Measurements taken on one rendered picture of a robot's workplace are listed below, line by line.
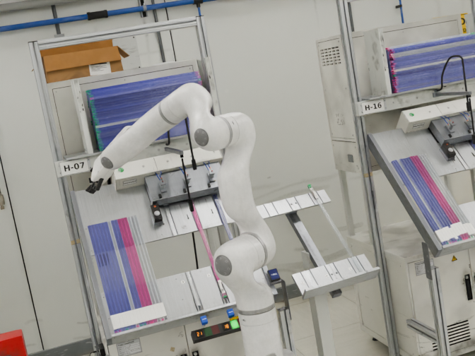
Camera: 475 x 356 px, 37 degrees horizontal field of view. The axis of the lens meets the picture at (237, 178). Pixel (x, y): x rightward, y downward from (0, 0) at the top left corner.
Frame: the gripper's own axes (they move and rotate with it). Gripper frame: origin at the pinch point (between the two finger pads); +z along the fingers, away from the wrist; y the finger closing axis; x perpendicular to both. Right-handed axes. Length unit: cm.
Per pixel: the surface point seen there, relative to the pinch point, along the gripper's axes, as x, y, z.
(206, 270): 61, 7, 16
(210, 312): 64, 26, 15
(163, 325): 49, 33, 25
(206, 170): 54, -39, 11
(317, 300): 111, 8, 5
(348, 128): 127, -93, -5
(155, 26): 11, -89, -6
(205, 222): 59, -16, 16
